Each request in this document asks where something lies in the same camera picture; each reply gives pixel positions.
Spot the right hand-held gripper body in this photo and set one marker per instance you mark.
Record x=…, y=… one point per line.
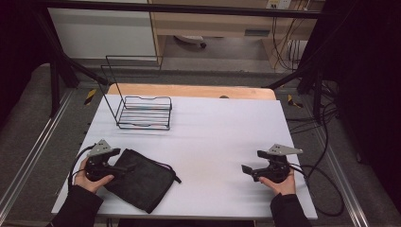
x=277, y=164

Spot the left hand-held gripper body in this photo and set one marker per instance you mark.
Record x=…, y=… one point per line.
x=99, y=150

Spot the dark cloth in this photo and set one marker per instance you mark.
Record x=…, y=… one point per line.
x=145, y=181

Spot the person's right hand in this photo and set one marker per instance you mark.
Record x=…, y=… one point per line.
x=282, y=186

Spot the person's left hand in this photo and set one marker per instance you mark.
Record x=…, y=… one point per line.
x=83, y=181

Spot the white table mat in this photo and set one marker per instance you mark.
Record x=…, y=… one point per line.
x=205, y=142

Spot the wooden table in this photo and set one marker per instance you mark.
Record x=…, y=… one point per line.
x=189, y=90

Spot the white cabinet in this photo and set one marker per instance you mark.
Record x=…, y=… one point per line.
x=101, y=31

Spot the chair base with caster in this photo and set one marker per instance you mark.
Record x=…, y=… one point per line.
x=190, y=39

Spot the wooden desk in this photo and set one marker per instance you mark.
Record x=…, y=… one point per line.
x=220, y=25

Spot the aluminium floor rail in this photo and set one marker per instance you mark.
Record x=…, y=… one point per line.
x=342, y=176
x=34, y=148

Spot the black frame strut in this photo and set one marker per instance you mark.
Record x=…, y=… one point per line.
x=67, y=67
x=302, y=74

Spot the wall power outlet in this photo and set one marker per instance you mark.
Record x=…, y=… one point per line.
x=279, y=3

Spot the black frame crossbar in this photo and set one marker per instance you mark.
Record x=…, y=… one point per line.
x=189, y=10

